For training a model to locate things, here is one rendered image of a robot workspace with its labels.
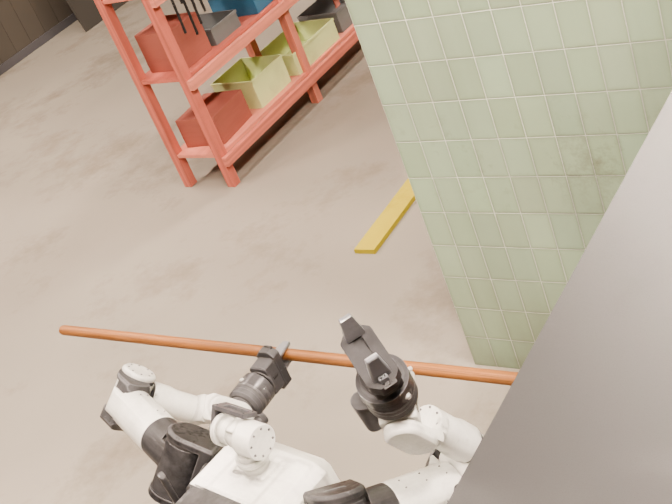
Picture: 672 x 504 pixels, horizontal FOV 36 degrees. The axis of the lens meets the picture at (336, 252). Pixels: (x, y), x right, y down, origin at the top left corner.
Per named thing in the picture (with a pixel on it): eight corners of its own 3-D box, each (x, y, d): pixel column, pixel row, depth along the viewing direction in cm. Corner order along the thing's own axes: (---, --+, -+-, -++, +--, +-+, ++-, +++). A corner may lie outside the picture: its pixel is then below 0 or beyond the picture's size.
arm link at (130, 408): (81, 410, 225) (130, 463, 210) (103, 358, 224) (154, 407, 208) (124, 415, 233) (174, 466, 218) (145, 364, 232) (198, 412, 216)
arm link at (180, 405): (179, 424, 240) (101, 401, 233) (196, 385, 238) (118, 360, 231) (186, 443, 230) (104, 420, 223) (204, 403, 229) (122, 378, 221)
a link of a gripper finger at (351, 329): (337, 325, 154) (348, 344, 158) (355, 314, 154) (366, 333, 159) (332, 318, 154) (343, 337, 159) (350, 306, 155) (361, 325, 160)
